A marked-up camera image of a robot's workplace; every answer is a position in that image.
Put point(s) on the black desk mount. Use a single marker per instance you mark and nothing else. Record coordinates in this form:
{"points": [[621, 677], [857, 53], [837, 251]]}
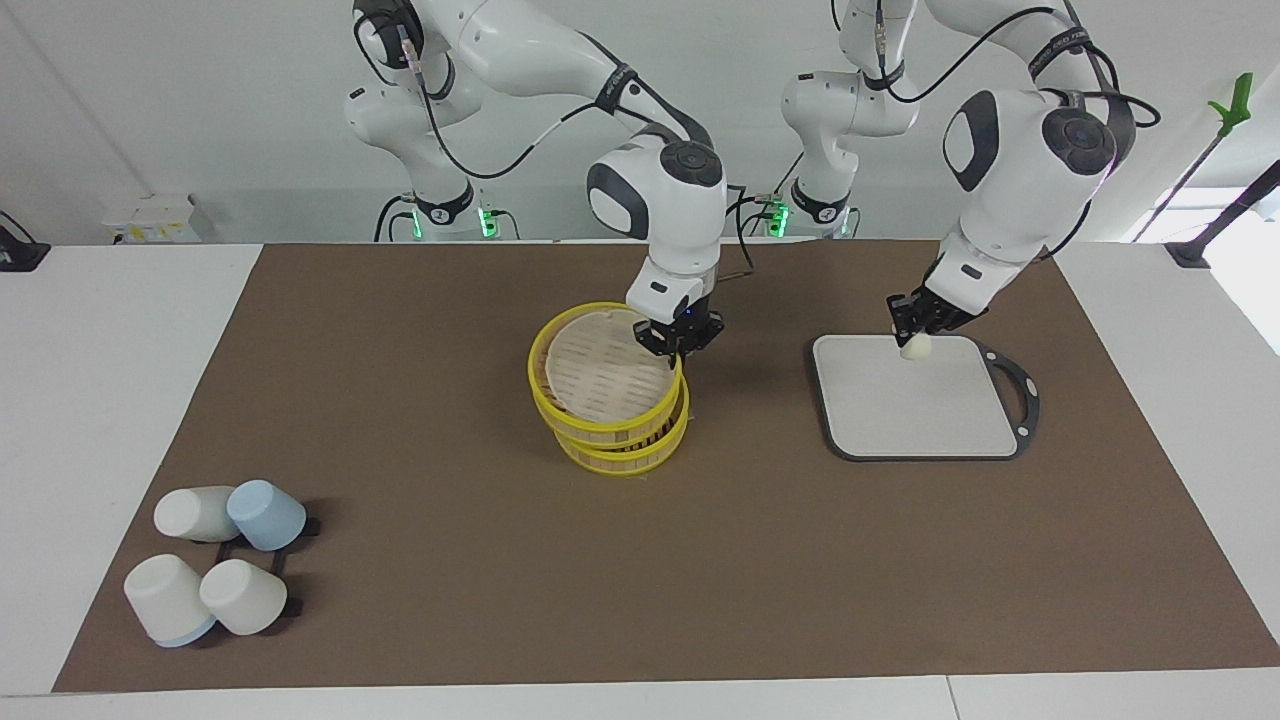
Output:
{"points": [[20, 258]]}

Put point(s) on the white perforated steamer liner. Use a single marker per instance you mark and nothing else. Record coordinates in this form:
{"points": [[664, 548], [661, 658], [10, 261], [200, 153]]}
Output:
{"points": [[600, 370]]}

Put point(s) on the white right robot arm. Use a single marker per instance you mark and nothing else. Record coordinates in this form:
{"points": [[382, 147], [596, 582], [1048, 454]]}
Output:
{"points": [[660, 210]]}

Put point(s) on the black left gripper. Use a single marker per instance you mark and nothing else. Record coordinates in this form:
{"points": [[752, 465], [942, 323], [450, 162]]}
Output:
{"points": [[950, 310]]}

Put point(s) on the yellow rimmed bamboo steamer basket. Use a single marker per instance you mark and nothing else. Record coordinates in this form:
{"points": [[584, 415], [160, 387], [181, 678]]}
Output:
{"points": [[534, 372], [620, 462]]}

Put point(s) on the brown table mat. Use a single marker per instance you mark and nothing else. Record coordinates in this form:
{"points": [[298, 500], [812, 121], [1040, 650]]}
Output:
{"points": [[450, 560]]}

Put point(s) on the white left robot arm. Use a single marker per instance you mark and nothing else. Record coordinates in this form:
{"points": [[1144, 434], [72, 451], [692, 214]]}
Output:
{"points": [[1010, 200]]}

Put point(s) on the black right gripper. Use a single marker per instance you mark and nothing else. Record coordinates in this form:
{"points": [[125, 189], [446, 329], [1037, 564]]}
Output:
{"points": [[690, 325]]}

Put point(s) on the white plastic cup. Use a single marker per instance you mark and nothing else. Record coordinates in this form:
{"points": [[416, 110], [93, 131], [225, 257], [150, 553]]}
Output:
{"points": [[160, 595], [243, 597], [190, 513]]}

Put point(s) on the white cutting board grey rim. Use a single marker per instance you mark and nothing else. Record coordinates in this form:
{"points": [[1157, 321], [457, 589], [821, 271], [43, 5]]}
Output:
{"points": [[920, 410]]}

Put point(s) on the white steamed bun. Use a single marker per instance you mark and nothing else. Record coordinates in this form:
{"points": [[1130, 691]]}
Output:
{"points": [[915, 348]]}

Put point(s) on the thin metal rod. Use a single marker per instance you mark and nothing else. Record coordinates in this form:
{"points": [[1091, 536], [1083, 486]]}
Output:
{"points": [[1180, 185]]}

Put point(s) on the black cup rack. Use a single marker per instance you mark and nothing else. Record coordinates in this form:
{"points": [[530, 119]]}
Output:
{"points": [[268, 558]]}

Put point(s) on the green clamp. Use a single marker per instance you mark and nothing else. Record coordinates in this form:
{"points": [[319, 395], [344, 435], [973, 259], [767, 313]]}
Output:
{"points": [[1240, 100]]}

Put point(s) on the light blue plastic cup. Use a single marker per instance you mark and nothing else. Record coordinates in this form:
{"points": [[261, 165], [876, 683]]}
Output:
{"points": [[185, 636], [268, 515]]}

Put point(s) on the white power box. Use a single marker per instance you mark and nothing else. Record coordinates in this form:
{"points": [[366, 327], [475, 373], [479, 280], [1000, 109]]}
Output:
{"points": [[150, 215]]}

